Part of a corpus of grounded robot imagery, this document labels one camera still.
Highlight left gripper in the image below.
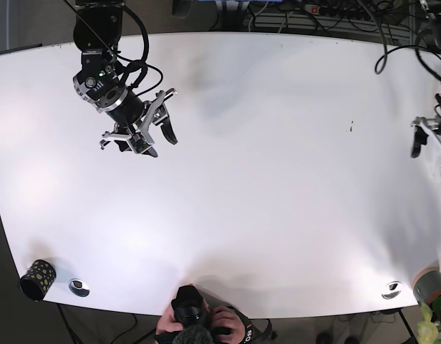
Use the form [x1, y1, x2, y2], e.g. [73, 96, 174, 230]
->
[411, 115, 441, 158]

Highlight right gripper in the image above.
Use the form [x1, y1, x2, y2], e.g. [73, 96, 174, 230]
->
[99, 87, 178, 158]

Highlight black photo camera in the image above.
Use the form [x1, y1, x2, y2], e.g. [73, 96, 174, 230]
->
[154, 285, 228, 343]

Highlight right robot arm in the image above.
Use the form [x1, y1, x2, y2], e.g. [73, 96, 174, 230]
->
[70, 1, 178, 158]

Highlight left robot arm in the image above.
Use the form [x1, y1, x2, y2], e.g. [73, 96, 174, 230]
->
[407, 1, 441, 158]

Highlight photographer right hand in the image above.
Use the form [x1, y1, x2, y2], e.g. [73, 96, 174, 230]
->
[155, 305, 184, 335]

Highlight photographer left hand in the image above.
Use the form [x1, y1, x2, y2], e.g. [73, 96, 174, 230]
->
[210, 306, 246, 344]

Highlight grey plant pot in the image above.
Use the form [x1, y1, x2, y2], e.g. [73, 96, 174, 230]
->
[411, 267, 441, 306]

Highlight right silver table grommet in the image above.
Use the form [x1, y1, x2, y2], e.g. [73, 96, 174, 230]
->
[381, 281, 402, 300]

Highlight silver table grommet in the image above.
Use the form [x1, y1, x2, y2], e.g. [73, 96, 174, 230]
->
[381, 281, 402, 300]
[69, 279, 89, 297]

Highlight left silver table grommet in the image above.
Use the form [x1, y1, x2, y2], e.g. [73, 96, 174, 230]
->
[69, 279, 89, 297]

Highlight green potted plant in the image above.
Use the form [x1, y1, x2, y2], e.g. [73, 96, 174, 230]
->
[417, 296, 441, 344]

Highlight black gold-spotted cup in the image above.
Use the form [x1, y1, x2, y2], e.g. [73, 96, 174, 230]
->
[19, 259, 57, 302]

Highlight fuzzy grey microphone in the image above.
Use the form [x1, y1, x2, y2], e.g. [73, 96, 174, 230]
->
[172, 325, 214, 344]

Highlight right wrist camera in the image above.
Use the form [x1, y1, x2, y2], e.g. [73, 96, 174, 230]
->
[129, 133, 155, 156]

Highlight tangled black cables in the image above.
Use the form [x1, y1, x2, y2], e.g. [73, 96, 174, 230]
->
[241, 0, 427, 47]

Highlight power strip red switch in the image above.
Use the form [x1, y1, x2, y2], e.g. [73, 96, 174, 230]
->
[302, 4, 347, 17]

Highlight camera strap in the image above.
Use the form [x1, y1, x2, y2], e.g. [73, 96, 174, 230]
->
[238, 313, 278, 344]

